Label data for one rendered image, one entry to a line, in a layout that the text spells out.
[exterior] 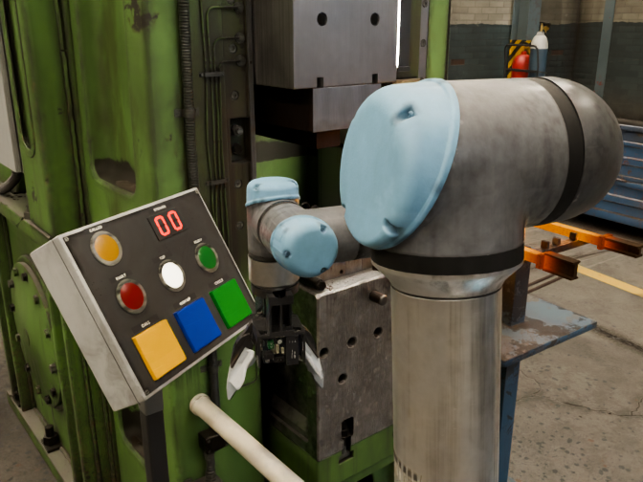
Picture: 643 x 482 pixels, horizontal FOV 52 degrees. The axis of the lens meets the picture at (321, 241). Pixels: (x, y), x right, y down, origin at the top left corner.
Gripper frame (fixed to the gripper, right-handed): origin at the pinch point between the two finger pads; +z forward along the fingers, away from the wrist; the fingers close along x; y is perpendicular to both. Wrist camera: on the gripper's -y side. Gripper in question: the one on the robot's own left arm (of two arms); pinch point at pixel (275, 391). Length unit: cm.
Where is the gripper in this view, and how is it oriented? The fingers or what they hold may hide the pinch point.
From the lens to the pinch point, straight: 109.2
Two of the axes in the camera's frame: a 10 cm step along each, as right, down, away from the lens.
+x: 9.7, -0.8, 2.3
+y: 2.4, 3.1, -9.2
